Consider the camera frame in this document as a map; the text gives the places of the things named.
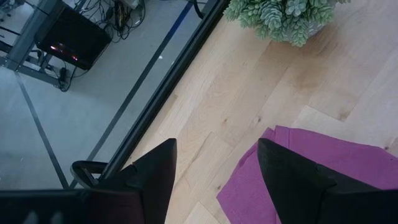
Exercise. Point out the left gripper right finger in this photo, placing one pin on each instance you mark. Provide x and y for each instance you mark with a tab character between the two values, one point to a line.
304	196

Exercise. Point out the grey metal desk frame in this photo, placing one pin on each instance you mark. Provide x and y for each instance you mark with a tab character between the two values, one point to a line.
31	32

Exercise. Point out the purple cloth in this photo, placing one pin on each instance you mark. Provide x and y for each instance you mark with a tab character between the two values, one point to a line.
342	155

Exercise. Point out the black box with lights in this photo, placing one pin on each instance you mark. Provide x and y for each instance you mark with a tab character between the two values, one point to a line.
74	34

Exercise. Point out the black power adapter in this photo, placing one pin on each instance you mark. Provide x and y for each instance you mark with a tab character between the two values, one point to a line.
63	74

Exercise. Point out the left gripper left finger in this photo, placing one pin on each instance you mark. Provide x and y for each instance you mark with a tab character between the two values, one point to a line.
149	193

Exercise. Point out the black aluminium table frame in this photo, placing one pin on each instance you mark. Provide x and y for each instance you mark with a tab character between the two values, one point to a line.
174	74

